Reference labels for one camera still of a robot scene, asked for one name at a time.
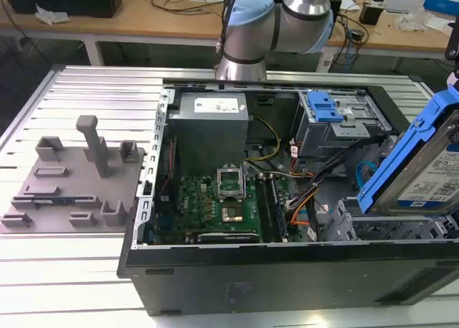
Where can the hard disk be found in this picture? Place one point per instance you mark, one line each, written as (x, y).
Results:
(430, 177)

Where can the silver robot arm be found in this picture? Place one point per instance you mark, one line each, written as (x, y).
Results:
(247, 37)

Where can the grey power supply unit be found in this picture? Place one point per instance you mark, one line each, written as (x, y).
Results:
(211, 134)

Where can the CPU socket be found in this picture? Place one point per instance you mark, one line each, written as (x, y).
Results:
(233, 214)

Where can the green motherboard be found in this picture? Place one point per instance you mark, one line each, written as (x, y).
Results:
(193, 206)

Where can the dark RAM stick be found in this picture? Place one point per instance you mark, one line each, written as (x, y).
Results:
(279, 207)

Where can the black graphics card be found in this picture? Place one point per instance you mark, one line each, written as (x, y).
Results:
(229, 237)

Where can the grey metal drive cage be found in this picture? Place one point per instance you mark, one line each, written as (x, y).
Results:
(322, 138)

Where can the blue plastic drive latch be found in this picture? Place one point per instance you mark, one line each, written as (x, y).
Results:
(324, 107)

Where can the black PC case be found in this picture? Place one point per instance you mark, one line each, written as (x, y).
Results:
(287, 281)

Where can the grey parts rack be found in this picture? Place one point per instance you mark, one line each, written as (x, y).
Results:
(71, 184)

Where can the wooden desk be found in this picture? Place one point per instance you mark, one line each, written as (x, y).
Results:
(143, 19)

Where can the blue-green RAM stick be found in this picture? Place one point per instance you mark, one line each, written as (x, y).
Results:
(54, 200)

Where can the small black box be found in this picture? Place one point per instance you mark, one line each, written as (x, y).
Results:
(371, 14)

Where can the clear plastic package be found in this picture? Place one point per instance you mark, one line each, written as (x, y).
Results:
(412, 21)

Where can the crumpled white plastic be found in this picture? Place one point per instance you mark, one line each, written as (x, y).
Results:
(50, 16)

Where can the flat grey device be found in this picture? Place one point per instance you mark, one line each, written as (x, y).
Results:
(401, 5)

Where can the blue cardboard box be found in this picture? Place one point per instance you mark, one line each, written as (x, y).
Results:
(443, 1)

